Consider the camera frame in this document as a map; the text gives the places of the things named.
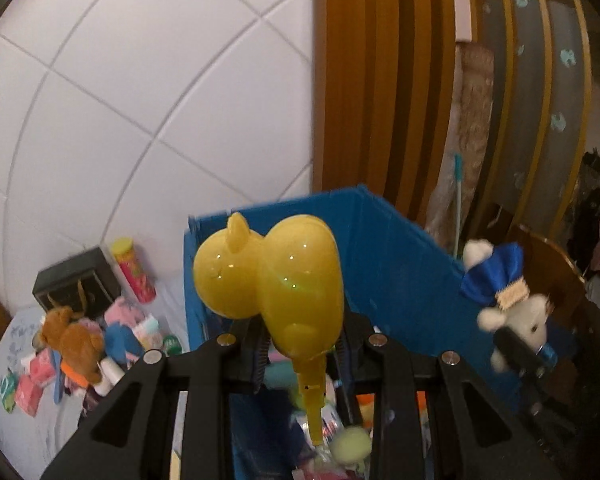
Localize pile of small toys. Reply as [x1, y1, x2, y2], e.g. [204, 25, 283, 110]
[0, 280, 191, 480]

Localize white bottle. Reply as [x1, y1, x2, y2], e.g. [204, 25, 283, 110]
[94, 358, 126, 396]

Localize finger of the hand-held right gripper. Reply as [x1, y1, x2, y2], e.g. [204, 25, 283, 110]
[494, 327, 559, 379]

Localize white plush toy blue bow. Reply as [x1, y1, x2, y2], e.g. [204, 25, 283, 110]
[460, 239, 554, 374]

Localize wooden chair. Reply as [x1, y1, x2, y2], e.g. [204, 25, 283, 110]
[505, 222, 589, 331]

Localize orange toy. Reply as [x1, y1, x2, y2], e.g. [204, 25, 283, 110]
[355, 393, 377, 428]

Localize brown teddy bear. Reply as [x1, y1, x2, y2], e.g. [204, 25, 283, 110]
[40, 306, 106, 387]

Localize black box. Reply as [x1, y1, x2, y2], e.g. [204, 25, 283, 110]
[32, 246, 122, 318]

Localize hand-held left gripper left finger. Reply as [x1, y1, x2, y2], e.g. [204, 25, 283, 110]
[40, 317, 270, 480]

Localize red canister yellow lid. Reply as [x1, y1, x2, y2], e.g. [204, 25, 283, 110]
[110, 237, 157, 304]

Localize teal soft item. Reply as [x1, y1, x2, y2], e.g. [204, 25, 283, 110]
[263, 360, 301, 392]

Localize glass door duck stickers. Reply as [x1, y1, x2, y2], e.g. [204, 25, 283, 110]
[472, 0, 594, 241]

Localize green packet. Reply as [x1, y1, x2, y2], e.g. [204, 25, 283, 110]
[0, 370, 18, 413]

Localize pink plush toy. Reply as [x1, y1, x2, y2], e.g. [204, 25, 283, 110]
[104, 296, 146, 331]

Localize blue cloth toy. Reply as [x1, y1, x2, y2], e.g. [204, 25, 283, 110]
[104, 325, 145, 365]

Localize yellow bear-shaped plastic toy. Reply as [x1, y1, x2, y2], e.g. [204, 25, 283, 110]
[192, 212, 345, 446]

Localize pale green plush ball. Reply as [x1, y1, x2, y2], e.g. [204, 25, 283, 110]
[332, 427, 373, 465]

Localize red packet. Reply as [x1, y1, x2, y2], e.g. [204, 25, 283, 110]
[27, 350, 57, 386]
[14, 377, 43, 418]

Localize blue plastic storage container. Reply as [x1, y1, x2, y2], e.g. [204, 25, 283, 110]
[182, 184, 577, 480]

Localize wooden door frame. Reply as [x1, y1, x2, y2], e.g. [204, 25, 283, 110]
[312, 0, 457, 223]

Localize beige patterned curtain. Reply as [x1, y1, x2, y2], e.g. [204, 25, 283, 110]
[424, 42, 496, 257]

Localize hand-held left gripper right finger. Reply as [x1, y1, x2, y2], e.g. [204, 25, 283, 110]
[330, 310, 562, 480]

